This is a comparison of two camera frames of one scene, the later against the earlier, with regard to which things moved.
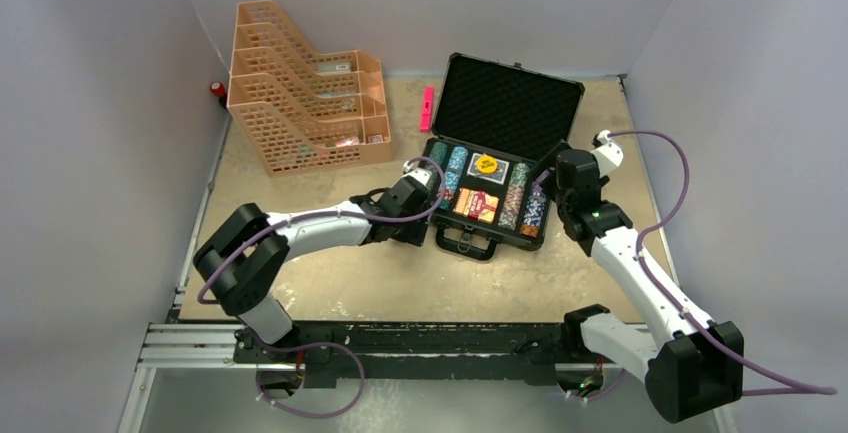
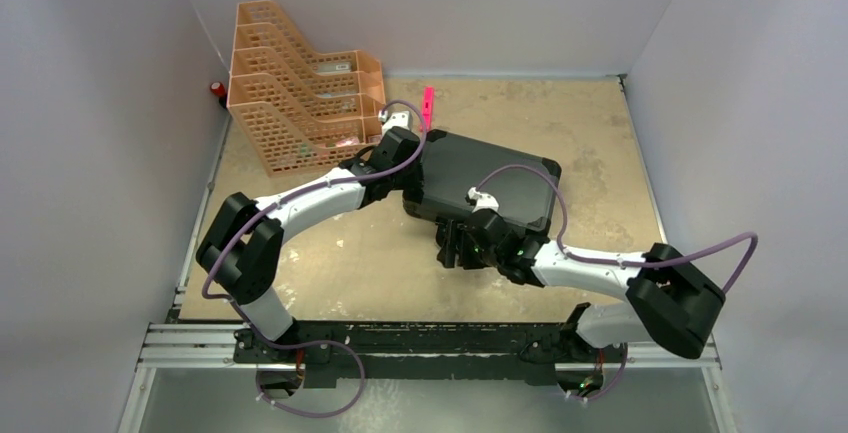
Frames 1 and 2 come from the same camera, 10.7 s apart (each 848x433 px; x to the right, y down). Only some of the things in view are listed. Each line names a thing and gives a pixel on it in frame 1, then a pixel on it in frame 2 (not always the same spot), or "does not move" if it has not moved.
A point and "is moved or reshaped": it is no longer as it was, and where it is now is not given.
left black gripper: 414,233 -> 415,180
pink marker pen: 426,113 does not move
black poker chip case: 496,123 is moved or reshaped
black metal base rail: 421,354 does not move
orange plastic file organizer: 303,111 does not move
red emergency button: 218,89 does not move
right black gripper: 550,161 -> 457,234
